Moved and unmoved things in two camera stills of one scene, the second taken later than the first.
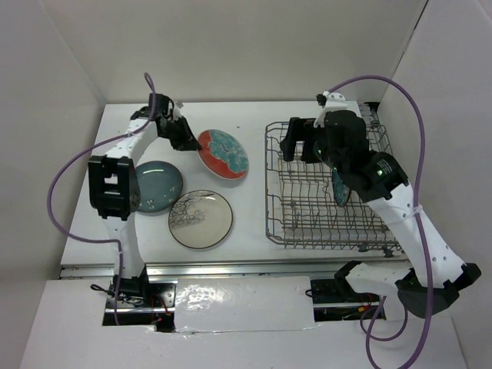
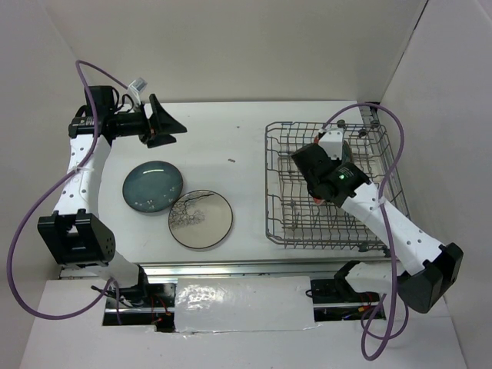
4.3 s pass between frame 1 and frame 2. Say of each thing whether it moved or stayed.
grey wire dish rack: stayed
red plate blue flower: moved
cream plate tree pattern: stayed
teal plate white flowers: stayed
